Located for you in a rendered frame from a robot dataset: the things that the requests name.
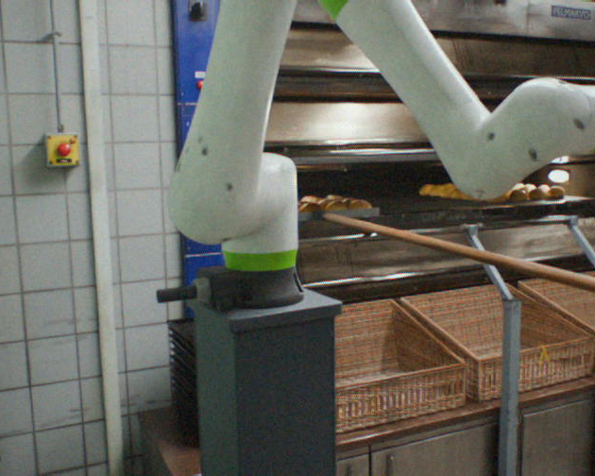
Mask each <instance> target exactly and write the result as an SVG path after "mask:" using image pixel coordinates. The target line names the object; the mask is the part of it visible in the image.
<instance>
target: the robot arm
mask: <svg viewBox="0 0 595 476"><path fill-rule="evenodd" d="M317 1H318V3H319V4H320V5H321V6H322V8H323V9H324V10H326V11H327V13H328V14H329V15H330V16H331V17H332V19H333V20H334V21H335V22H336V23H337V25H338V26H339V27H340V28H341V29H342V30H343V31H344V33H345V34H346V35H347V36H348V37H349V38H350V39H351V40H352V42H353V43H354V44H355V45H357V46H358V47H359V49H360V50H361V51H362V52H363V53H364V55H365V56H366V57H367V58H368V59H369V60H370V61H371V63H372V64H373V65H374V66H375V67H376V68H377V70H378V71H379V72H380V73H381V74H382V76H383V77H384V78H385V80H386V81H387V82H388V83H389V84H390V86H391V87H392V88H393V90H394V91H395V92H397V94H398V95H399V98H400V99H401V100H402V102H403V103H404V104H405V106H406V107H407V108H408V110H409V111H410V112H411V113H412V114H413V116H414V117H415V119H416V121H417V122H418V124H419V125H420V127H421V128H422V130H423V131H424V133H425V134H426V136H427V138H428V139H429V142H430V143H431V145H432V147H433V149H435V151H436V153H437V154H438V156H439V158H440V160H441V161H442V162H443V164H444V166H445V167H446V169H447V171H448V173H449V175H450V177H451V180H452V182H453V184H454V185H455V186H456V188H457V189H458V190H459V191H461V192H462V193H463V194H465V195H466V196H469V197H472V198H476V199H493V198H497V197H500V196H503V195H505V194H506V193H508V192H509V191H510V190H511V189H512V188H514V187H515V186H516V185H517V184H518V183H520V182H521V181H522V180H524V179H525V178H527V177H528V176H529V175H531V174H533V173H534V172H535V171H537V170H538V169H540V167H542V166H544V165H546V164H548V163H550V162H553V161H555V160H557V159H559V158H562V157H565V156H568V155H574V154H595V86H580V85H574V84H569V83H567V82H564V81H561V80H559V79H554V78H538V79H534V80H531V81H528V82H526V83H524V84H522V85H520V86H519V87H518V88H516V89H515V90H514V91H513V92H512V93H511V94H509V95H508V96H507V97H506V98H505V100H504V101H503V102H502V103H501V104H500V105H499V106H498V107H497V108H496V109H495V110H494V111H493V112H492V113H490V112H489V111H488V110H487V109H486V108H485V107H484V105H483V104H482V103H481V102H480V101H479V100H478V99H479V98H478V97H477V96H476V94H475V93H474V92H473V91H472V90H471V89H470V88H469V86H468V85H467V84H466V81H465V80H464V79H463V77H462V76H461V75H460V74H459V72H458V71H457V70H456V68H455V67H453V65H452V64H451V62H450V61H449V60H448V58H447V57H446V55H445V54H444V53H443V51H442V50H441V48H440V47H439V45H438V44H437V42H436V41H435V40H434V38H433V36H432V35H431V33H430V32H429V30H428V27H426V25H425V24H424V22H423V21H422V19H421V18H420V16H419V14H418V13H417V11H416V9H415V7H413V6H412V4H411V3H410V1H409V0H317ZM297 2H298V0H221V5H220V10H219V15H218V20H216V26H215V31H214V35H213V39H212V49H211V53H210V57H209V61H208V65H207V69H206V73H205V76H204V80H203V84H202V88H201V92H200V96H199V99H198V103H197V106H196V110H195V115H194V119H193V122H192V124H191V127H190V131H188V134H187V137H186V140H185V144H184V147H183V149H182V152H181V155H180V157H179V160H178V165H177V168H176V170H175V173H174V175H173V177H172V180H171V183H170V186H169V189H168V194H167V206H168V211H169V213H170V216H171V218H172V221H173V223H174V225H175V226H176V227H177V229H178V230H179V231H180V232H181V233H182V234H183V235H185V236H186V237H188V238H189V239H191V240H193V241H195V242H199V243H202V244H207V245H217V244H222V252H223V255H224V260H225V265H221V266H213V267H204V268H198V269H197V270H196V279H194V280H192V282H191V285H187V286H180V287H172V288H164V289H158V290H157V301H158V303H159V304H161V303H167V302H175V301H182V300H188V299H192V300H193V301H194V302H195V303H196V304H204V305H205V306H207V307H209V308H211V309H213V310H216V311H218V312H225V311H230V310H232V309H234V308H240V309H272V308H280V307H286V306H291V305H294V304H297V303H300V302H301V301H302V300H303V299H304V289H303V288H302V286H301V284H300V282H299V280H298V275H297V271H296V255H297V251H298V207H297V174H296V167H295V165H294V163H293V162H292V161H291V160H289V159H288V158H285V157H283V156H279V155H275V154H267V153H263V148H264V135H265V130H266V124H267V119H268V113H269V109H270V103H272V98H273V93H274V90H275V85H276V80H277V76H278V72H279V68H280V64H281V57H282V53H283V48H284V46H285V42H286V38H287V34H288V31H289V27H290V24H291V21H292V18H293V15H294V11H295V8H296V5H297Z"/></svg>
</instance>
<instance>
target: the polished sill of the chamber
mask: <svg viewBox="0 0 595 476"><path fill-rule="evenodd" d="M593 208H595V198H587V199H573V200H560V201H547V202H534V203H520V204H507V205H494V206H481V207H467V208H454V209H441V210H427V211H413V212H389V213H379V214H369V215H355V216H345V217H349V218H353V219H358V220H362V222H366V223H369V224H373V225H377V226H392V225H403V224H415V223H427V222H439V221H451V220H463V218H468V219H474V217H488V216H499V215H510V214H523V213H544V212H557V211H568V210H582V209H593ZM342 229H352V228H349V227H344V226H340V225H337V224H333V223H330V222H321V220H318V219H299V220H298V221H297V232H307V231H321V230H342Z"/></svg>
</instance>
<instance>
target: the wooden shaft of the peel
mask: <svg viewBox="0 0 595 476"><path fill-rule="evenodd" d="M323 218H324V220H326V222H330V223H333V224H337V225H340V226H344V227H349V228H353V229H356V230H362V231H366V232H369V233H373V234H377V235H381V236H383V237H388V238H392V239H396V240H399V241H402V242H406V243H410V244H413V245H417V246H421V247H426V248H431V249H435V250H439V251H442V252H446V253H449V254H453V255H456V256H460V257H464V258H467V259H468V260H471V261H474V262H478V263H482V264H489V265H493V266H497V267H499V268H503V269H507V270H511V271H514V272H518V273H521V274H524V275H528V276H532V277H536V278H539V279H543V280H546V281H552V282H556V283H560V284H564V285H567V286H570V287H574V288H578V289H581V290H586V291H589V292H593V293H595V278H592V277H589V276H585V275H581V274H576V273H572V272H568V271H564V270H560V269H556V268H552V267H548V266H545V265H540V264H536V263H529V261H527V262H525V260H522V259H518V258H513V257H509V256H505V255H501V254H498V253H494V252H490V251H485V250H480V249H477V248H473V247H469V246H461V245H457V244H454V243H450V242H446V241H442V240H438V239H434V238H430V237H425V236H421V235H417V234H413V233H410V232H405V231H401V230H397V229H390V228H387V227H382V226H377V225H373V224H369V223H366V222H362V220H358V219H353V218H349V217H345V216H341V215H337V214H333V213H329V212H326V213H324V215H323Z"/></svg>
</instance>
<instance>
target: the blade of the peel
mask: <svg viewBox="0 0 595 476"><path fill-rule="evenodd" d="M327 212H331V213H333V214H337V215H341V216H355V215H369V214H379V207H371V208H362V209H348V210H332V211H327ZM299 219H314V218H313V212H298V213H297V220H299Z"/></svg>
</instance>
